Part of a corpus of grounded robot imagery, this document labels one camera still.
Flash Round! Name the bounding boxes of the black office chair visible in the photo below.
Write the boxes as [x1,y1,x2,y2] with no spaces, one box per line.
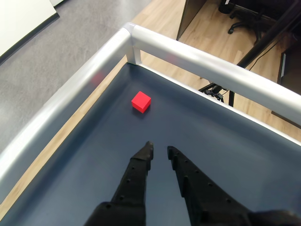
[218,0,278,45]

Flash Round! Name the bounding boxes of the dark brown desk panel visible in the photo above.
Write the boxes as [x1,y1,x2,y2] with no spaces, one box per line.
[176,0,203,41]

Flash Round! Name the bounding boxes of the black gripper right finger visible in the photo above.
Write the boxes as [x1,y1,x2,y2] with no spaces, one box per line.
[166,145,253,226]

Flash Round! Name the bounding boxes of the thin black floor cable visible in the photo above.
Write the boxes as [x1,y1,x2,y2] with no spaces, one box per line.
[248,40,281,71]

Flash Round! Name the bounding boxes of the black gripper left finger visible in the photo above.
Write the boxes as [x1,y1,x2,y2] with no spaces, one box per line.
[84,140,155,226]

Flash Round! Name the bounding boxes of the silver metal table rail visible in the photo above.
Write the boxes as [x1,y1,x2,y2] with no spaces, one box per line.
[0,22,301,189]

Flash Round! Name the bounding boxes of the dark wooden cabinet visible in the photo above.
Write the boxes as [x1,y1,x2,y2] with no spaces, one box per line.
[271,32,301,129]

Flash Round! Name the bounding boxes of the red cube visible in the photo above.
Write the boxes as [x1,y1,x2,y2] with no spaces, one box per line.
[131,91,151,113]

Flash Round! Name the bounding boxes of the black tripod stand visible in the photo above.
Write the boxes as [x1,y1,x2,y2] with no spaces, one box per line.
[198,2,301,108]

